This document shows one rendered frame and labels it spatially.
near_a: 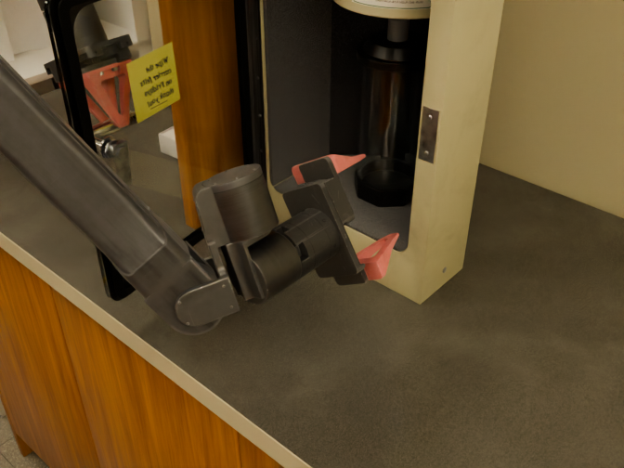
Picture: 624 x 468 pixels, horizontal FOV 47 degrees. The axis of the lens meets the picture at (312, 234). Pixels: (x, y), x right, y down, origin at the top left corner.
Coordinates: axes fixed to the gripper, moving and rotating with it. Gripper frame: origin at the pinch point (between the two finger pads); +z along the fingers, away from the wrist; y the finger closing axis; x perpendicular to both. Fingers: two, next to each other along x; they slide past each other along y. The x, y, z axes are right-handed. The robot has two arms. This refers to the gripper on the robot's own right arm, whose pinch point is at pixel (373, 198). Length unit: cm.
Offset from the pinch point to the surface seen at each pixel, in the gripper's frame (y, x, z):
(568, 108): -6, 6, 54
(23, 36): 54, 119, 25
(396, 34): 15.8, 5.9, 20.9
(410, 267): -13.6, 10.6, 11.5
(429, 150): 1.4, -0.4, 11.2
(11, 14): 59, 116, 24
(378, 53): 14.5, 7.3, 17.9
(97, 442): -31, 82, -16
